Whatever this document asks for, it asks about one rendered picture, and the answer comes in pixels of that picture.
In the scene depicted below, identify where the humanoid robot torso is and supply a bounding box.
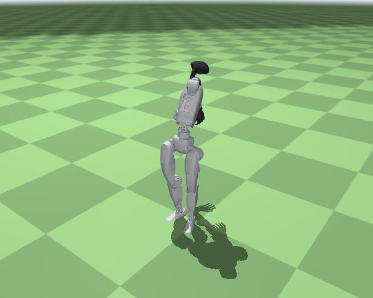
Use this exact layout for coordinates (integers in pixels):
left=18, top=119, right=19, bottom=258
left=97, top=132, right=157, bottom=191
left=172, top=85, right=203, bottom=154

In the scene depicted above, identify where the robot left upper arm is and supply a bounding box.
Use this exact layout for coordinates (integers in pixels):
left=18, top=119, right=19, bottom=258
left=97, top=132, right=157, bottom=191
left=186, top=77, right=200, bottom=95

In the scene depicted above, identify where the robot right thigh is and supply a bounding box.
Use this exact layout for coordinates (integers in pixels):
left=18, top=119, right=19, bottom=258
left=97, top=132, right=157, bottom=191
left=160, top=139, right=182, bottom=187

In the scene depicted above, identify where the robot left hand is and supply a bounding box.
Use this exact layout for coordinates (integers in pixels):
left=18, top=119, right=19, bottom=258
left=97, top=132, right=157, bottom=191
left=195, top=107, right=205, bottom=125

